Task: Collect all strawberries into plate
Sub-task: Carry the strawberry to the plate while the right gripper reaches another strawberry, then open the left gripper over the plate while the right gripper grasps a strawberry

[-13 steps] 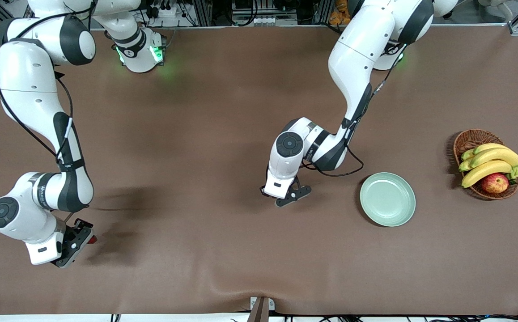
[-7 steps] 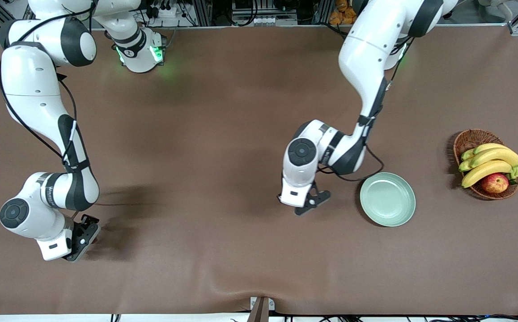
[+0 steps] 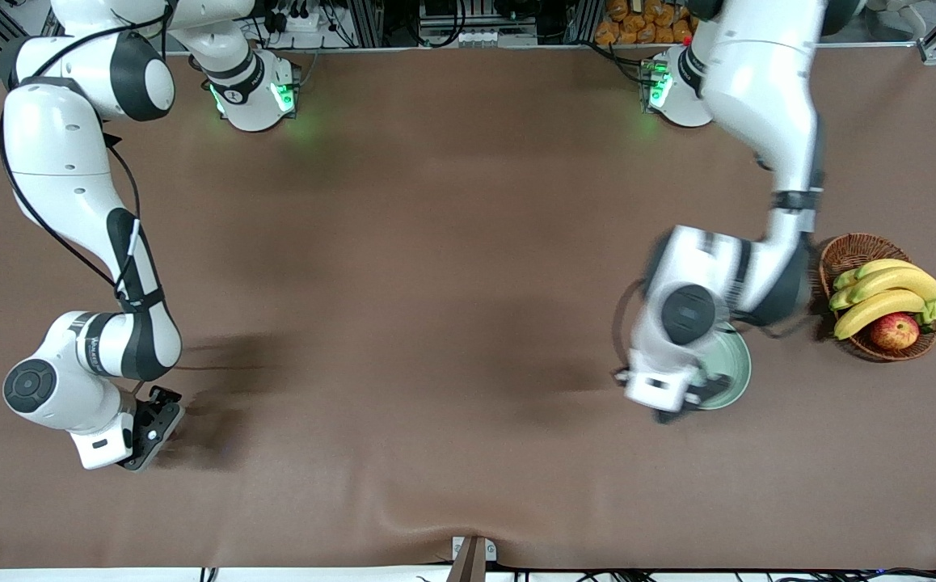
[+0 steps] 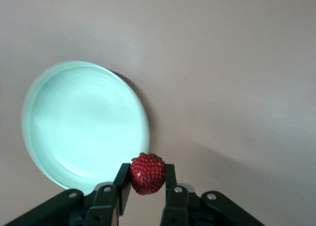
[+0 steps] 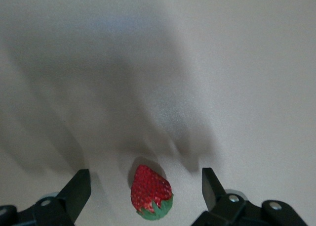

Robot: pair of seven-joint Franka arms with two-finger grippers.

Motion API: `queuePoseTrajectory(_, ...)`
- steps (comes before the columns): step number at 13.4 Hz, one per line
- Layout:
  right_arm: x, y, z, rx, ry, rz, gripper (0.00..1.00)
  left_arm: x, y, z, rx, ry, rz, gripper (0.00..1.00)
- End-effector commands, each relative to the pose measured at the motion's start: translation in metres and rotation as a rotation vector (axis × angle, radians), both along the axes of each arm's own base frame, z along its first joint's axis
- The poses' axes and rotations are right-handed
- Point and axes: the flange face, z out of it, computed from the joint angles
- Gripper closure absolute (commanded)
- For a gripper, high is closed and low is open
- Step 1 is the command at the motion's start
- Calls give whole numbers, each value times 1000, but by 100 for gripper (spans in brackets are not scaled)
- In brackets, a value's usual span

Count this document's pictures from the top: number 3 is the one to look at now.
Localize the pale green round plate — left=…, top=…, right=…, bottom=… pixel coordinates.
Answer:
left=688, top=322, right=753, bottom=411

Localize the large table cover mat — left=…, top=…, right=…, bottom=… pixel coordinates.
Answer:
left=0, top=44, right=936, bottom=571

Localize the brown wicker basket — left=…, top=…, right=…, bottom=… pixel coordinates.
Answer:
left=818, top=233, right=936, bottom=362

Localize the yellow banana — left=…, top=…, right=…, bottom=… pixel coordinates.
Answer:
left=833, top=289, right=927, bottom=341
left=829, top=266, right=936, bottom=312
left=833, top=258, right=920, bottom=292

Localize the red apple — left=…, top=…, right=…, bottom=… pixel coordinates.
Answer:
left=869, top=312, right=921, bottom=352

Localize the orange bread rolls pile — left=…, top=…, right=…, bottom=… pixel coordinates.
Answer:
left=595, top=0, right=699, bottom=45

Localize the white power strip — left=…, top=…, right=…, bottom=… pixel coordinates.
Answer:
left=274, top=6, right=322, bottom=35

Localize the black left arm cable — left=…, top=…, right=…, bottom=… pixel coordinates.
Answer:
left=611, top=273, right=823, bottom=373

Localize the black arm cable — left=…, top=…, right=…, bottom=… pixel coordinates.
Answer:
left=611, top=273, right=823, bottom=373
left=0, top=4, right=174, bottom=304

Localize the wooden post with bracket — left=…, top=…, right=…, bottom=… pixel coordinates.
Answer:
left=446, top=535, right=498, bottom=582

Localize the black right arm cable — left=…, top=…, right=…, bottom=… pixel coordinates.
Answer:
left=0, top=4, right=174, bottom=304

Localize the aluminium frame post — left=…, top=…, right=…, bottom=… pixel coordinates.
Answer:
left=351, top=0, right=385, bottom=48
left=567, top=0, right=603, bottom=45

